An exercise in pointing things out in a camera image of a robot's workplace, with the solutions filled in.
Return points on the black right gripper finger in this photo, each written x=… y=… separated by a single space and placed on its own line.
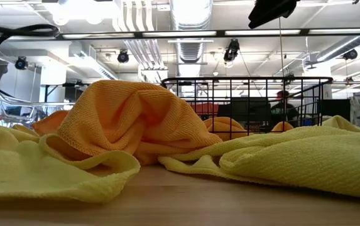
x=270 y=11

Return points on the orange microfiber towel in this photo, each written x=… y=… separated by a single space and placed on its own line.
x=120 y=110
x=223 y=125
x=49 y=124

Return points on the yellow microfiber towel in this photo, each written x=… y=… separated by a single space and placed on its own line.
x=25 y=169
x=292 y=163
x=340 y=123

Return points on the person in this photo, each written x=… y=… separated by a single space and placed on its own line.
x=281 y=110

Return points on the black monitor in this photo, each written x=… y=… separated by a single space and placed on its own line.
x=241 y=110
x=336 y=110

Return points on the dull orange box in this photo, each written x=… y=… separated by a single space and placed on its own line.
x=205 y=108

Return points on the black frame bar with lights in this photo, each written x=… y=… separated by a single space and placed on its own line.
x=220 y=32

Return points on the grey air duct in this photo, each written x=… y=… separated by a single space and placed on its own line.
x=340 y=50

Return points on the silver ribbed air duct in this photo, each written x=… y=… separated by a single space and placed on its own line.
x=190 y=19

